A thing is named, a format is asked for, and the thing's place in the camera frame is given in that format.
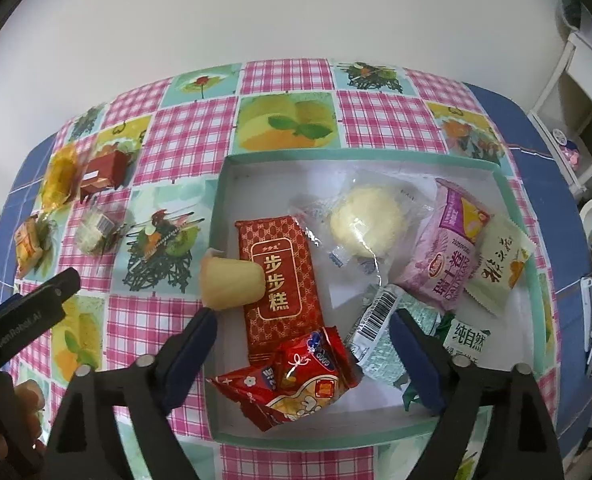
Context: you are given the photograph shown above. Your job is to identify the silver green snack packet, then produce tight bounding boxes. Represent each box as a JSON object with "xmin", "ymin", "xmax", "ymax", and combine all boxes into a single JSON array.
[{"xmin": 345, "ymin": 284, "xmax": 443, "ymax": 387}]

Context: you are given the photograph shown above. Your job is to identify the green white biscuit packet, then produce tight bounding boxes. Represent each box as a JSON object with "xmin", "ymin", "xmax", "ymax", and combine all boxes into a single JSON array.
[{"xmin": 402, "ymin": 311, "xmax": 490, "ymax": 412}]

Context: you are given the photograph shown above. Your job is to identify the person's left hand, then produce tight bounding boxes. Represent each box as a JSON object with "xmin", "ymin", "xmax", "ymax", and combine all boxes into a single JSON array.
[{"xmin": 16, "ymin": 380, "xmax": 47, "ymax": 441}]

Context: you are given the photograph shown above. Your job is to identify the pink roll cake packet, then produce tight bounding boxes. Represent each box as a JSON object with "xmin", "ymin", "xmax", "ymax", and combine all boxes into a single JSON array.
[{"xmin": 392, "ymin": 178, "xmax": 493, "ymax": 314}]

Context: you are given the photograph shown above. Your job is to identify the long red gold cake packet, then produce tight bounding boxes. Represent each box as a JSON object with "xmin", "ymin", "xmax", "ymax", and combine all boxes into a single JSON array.
[{"xmin": 234, "ymin": 214, "xmax": 325, "ymax": 367}]

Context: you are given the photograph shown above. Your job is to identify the white packet with orange print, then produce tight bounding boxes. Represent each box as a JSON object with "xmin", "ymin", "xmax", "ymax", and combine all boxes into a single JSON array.
[{"xmin": 462, "ymin": 214, "xmax": 535, "ymax": 317}]

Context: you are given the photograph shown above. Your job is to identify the teal white cardboard box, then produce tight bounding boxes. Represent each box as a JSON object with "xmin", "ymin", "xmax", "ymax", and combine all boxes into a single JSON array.
[{"xmin": 207, "ymin": 152, "xmax": 560, "ymax": 447}]

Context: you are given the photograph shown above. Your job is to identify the pink checkered patterned tablecloth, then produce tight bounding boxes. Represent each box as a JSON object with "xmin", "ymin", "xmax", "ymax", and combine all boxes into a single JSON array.
[{"xmin": 0, "ymin": 59, "xmax": 568, "ymax": 480}]

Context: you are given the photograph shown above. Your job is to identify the clear wrapped pale cracker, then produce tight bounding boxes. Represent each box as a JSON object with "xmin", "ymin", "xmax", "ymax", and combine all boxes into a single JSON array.
[{"xmin": 72, "ymin": 204, "xmax": 128, "ymax": 257}]

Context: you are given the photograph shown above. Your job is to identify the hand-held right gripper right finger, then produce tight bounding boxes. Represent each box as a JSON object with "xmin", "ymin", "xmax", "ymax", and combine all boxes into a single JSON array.
[{"xmin": 388, "ymin": 307, "xmax": 564, "ymax": 480}]

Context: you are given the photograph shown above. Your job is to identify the yellow jelly cup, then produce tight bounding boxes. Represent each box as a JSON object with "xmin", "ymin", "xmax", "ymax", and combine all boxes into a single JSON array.
[{"xmin": 198, "ymin": 249, "xmax": 268, "ymax": 312}]

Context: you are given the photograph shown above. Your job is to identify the small orange snack packet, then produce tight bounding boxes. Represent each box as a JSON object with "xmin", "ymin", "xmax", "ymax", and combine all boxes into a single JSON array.
[{"xmin": 13, "ymin": 214, "xmax": 53, "ymax": 279}]

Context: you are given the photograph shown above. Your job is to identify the clear wrapped pale pastry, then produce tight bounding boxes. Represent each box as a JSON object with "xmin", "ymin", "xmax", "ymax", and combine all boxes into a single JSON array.
[{"xmin": 288, "ymin": 179, "xmax": 423, "ymax": 282}]

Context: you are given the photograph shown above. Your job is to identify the white shelf unit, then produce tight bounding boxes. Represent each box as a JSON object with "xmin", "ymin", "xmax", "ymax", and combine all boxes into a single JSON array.
[{"xmin": 525, "ymin": 0, "xmax": 592, "ymax": 202}]

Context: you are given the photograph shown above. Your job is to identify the yellow wrapped snack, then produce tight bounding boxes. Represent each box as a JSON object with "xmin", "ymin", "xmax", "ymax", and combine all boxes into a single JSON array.
[{"xmin": 40, "ymin": 144, "xmax": 85, "ymax": 209}]

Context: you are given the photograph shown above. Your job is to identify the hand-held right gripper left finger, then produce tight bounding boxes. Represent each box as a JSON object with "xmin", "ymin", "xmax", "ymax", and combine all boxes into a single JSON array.
[{"xmin": 46, "ymin": 307, "xmax": 219, "ymax": 480}]

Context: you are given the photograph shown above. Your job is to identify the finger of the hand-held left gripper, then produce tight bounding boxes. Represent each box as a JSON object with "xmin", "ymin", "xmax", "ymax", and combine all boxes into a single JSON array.
[{"xmin": 38, "ymin": 267, "xmax": 82, "ymax": 306}]

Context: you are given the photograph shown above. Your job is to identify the red shiny popcorn packet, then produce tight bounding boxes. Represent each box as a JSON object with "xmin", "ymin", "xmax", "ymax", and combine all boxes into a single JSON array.
[{"xmin": 207, "ymin": 325, "xmax": 365, "ymax": 432}]

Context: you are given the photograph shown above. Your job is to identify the dark red packet white label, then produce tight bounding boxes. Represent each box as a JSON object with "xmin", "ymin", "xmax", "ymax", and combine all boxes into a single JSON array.
[{"xmin": 77, "ymin": 149, "xmax": 130, "ymax": 202}]

